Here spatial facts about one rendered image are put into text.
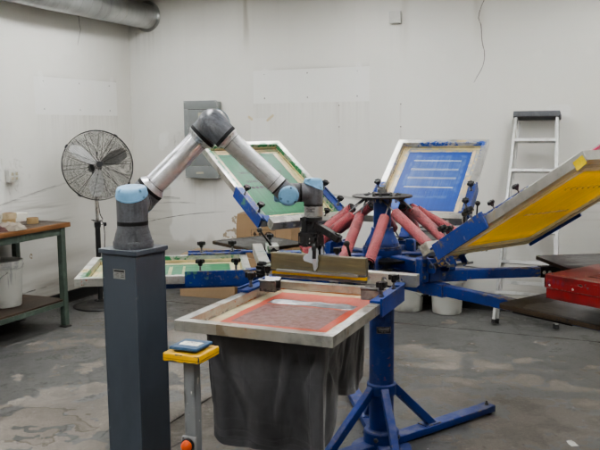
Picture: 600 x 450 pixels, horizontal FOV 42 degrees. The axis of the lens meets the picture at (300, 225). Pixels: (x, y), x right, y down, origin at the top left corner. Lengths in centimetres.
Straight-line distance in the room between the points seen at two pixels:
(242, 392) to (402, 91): 485
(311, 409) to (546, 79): 482
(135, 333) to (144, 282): 19
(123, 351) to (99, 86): 535
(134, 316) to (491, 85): 476
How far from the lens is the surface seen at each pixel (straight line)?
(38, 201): 741
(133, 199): 292
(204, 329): 267
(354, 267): 303
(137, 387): 302
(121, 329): 300
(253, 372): 273
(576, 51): 699
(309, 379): 264
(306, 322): 277
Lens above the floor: 164
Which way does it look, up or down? 7 degrees down
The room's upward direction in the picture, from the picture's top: straight up
